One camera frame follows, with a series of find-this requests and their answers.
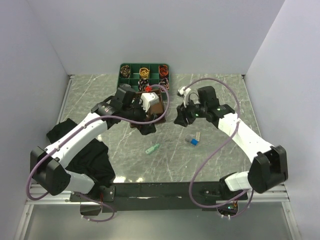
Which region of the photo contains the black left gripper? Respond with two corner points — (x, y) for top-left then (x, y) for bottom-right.
(122, 95), (157, 134)

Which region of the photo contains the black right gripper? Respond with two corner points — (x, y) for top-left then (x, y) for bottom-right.
(174, 97), (208, 128)

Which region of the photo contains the green highlighter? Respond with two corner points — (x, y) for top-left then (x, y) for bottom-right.
(145, 143), (161, 155)

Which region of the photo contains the small beige eraser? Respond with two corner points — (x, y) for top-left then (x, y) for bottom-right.
(195, 132), (201, 142)

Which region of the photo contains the blue grey glue stick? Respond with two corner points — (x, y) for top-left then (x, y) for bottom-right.
(185, 136), (199, 146)

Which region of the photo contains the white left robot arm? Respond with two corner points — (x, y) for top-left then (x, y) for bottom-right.
(27, 85), (160, 201)

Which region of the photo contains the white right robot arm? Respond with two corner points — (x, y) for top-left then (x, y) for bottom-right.
(174, 86), (289, 199)

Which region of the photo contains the brown wooden desk organizer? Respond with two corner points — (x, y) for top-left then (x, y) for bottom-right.
(129, 88), (166, 128)

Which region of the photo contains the pink black rolled tie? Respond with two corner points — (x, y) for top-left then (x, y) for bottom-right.
(159, 78), (170, 91)

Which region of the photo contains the black white rolled tie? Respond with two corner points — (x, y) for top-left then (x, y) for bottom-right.
(137, 78), (149, 92)

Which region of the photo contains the orange black rolled tie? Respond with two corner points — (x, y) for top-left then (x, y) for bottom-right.
(158, 64), (169, 78)

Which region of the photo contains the green compartment tray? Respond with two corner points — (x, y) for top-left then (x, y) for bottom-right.
(116, 63), (170, 92)

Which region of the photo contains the yellow rolled tie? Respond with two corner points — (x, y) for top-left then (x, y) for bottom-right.
(139, 67), (150, 79)

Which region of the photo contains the black cloth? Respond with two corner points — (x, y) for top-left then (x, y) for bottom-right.
(46, 118), (116, 187)

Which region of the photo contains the brown patterned rolled tie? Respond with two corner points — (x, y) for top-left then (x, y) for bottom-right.
(120, 65), (131, 79)

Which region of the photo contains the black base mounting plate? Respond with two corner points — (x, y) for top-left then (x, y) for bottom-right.
(69, 181), (249, 214)

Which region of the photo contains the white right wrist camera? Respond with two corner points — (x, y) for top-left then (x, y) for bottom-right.
(177, 86), (191, 108)

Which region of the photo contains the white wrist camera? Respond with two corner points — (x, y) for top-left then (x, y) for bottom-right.
(177, 86), (191, 108)
(140, 86), (160, 112)

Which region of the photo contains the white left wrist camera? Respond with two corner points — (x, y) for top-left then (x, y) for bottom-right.
(140, 86), (160, 112)

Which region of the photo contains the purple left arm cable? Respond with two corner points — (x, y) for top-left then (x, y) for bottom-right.
(26, 84), (170, 223)

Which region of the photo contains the aluminium rail frame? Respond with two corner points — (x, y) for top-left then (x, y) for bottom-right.
(13, 74), (301, 240)

